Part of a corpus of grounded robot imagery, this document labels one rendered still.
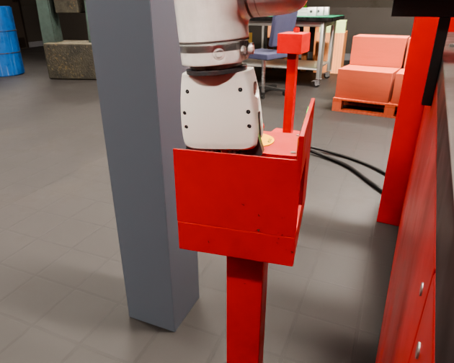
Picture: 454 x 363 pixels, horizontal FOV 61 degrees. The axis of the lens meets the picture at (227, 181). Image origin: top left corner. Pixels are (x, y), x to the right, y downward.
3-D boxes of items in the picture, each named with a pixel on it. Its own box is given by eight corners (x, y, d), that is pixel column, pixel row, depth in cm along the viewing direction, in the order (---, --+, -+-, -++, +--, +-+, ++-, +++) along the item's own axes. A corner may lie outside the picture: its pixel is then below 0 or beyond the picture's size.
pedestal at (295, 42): (274, 142, 298) (281, 26, 263) (307, 148, 288) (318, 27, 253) (265, 150, 281) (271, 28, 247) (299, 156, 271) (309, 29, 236)
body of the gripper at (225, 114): (262, 52, 49) (266, 137, 54) (187, 57, 52) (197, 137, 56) (250, 60, 43) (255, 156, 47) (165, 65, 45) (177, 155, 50)
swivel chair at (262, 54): (293, 91, 470) (300, 1, 428) (281, 101, 424) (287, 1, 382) (248, 87, 490) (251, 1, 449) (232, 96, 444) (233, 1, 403)
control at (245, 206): (218, 189, 72) (217, 92, 65) (305, 199, 68) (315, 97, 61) (179, 248, 55) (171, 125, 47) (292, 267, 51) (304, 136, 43)
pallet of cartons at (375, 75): (343, 96, 444) (351, 33, 416) (453, 106, 403) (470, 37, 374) (329, 112, 379) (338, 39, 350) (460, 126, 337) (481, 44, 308)
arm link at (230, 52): (259, 35, 49) (259, 60, 50) (193, 40, 51) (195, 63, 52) (243, 41, 42) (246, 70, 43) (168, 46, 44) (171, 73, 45)
